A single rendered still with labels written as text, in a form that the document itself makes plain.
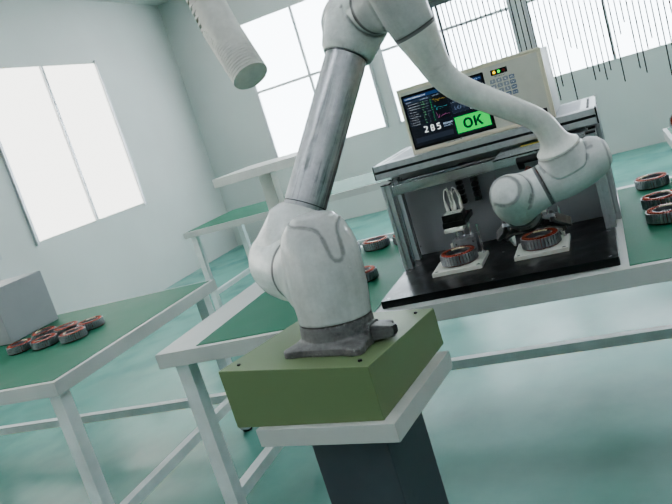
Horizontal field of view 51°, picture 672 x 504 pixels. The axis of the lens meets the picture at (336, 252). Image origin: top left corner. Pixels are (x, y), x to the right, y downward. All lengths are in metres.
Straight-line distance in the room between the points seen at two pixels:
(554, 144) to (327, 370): 0.75
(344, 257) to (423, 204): 1.04
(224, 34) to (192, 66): 6.57
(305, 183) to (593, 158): 0.65
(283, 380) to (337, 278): 0.23
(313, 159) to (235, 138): 7.95
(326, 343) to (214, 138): 8.37
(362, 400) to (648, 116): 7.38
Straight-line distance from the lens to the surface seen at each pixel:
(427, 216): 2.41
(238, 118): 9.51
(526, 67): 2.18
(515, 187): 1.68
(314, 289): 1.39
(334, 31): 1.70
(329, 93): 1.66
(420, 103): 2.23
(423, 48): 1.61
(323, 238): 1.39
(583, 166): 1.72
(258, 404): 1.48
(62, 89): 7.94
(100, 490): 2.73
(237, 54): 3.13
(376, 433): 1.36
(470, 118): 2.21
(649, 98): 8.49
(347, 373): 1.34
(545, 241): 2.06
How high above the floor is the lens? 1.31
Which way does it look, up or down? 10 degrees down
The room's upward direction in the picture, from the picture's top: 17 degrees counter-clockwise
